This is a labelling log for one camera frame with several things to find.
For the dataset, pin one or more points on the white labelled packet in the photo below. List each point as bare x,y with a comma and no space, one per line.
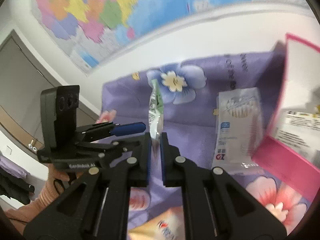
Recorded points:
297,130

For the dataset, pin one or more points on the silver green packet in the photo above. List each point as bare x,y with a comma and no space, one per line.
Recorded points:
156,112

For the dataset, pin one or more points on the purple floral bedsheet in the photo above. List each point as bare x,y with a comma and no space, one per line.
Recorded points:
195,135

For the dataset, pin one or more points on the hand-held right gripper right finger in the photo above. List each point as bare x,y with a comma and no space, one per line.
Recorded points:
163,155

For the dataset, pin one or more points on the person's left forearm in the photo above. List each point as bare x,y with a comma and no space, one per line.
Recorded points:
32,205

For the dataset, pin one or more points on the dark cloth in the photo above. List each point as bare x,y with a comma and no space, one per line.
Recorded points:
15,187

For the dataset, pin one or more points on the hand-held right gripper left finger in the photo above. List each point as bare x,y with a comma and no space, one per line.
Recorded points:
149,155

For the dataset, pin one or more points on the colourful wall map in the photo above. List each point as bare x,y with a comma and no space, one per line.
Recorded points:
100,17

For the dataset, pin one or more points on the pink cardboard box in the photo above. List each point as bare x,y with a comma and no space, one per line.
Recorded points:
280,165

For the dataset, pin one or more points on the cotton swab packet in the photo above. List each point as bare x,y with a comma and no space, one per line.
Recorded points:
237,130

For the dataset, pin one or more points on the grey door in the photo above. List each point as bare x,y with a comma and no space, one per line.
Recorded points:
20,80

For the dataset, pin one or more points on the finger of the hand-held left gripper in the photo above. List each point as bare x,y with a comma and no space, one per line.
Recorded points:
127,128
117,146

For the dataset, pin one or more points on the person's left hand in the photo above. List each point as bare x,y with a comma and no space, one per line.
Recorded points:
54,176

